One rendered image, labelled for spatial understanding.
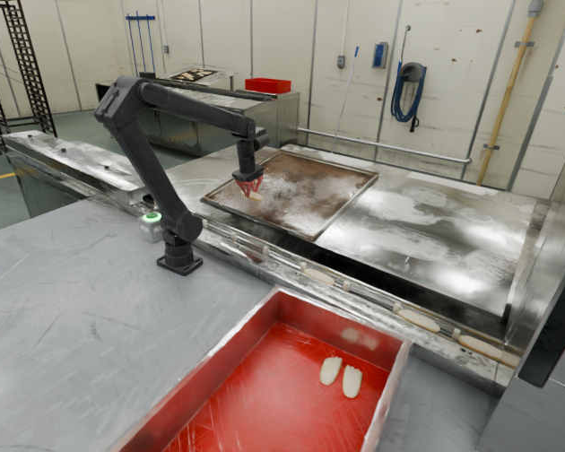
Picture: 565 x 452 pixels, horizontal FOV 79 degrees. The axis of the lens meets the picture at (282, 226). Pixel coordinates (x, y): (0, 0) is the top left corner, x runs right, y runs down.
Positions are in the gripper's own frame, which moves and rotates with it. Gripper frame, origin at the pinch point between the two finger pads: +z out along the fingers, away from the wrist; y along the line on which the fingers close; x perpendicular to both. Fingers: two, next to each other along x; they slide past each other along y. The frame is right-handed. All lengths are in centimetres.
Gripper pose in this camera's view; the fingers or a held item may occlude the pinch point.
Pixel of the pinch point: (251, 192)
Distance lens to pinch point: 125.2
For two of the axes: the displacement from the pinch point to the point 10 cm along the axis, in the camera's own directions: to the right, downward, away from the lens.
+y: 6.6, -4.7, 5.9
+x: -7.5, -3.4, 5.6
